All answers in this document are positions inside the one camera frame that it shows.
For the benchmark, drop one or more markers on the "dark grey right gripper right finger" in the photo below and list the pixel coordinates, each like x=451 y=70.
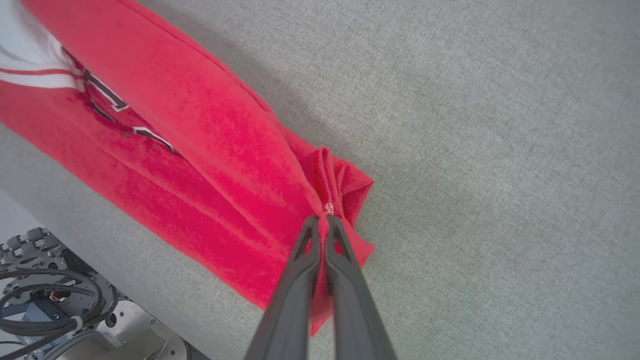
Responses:
x=357 y=320

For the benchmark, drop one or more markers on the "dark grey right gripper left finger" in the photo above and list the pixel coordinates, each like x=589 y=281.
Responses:
x=290 y=310

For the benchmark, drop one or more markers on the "red and white garment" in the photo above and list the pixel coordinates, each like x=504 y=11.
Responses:
x=200 y=130

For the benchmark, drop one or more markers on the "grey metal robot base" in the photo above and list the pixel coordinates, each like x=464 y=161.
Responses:
x=130 y=335

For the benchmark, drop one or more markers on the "grey fabric covered surface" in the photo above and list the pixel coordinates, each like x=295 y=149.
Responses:
x=500 y=150

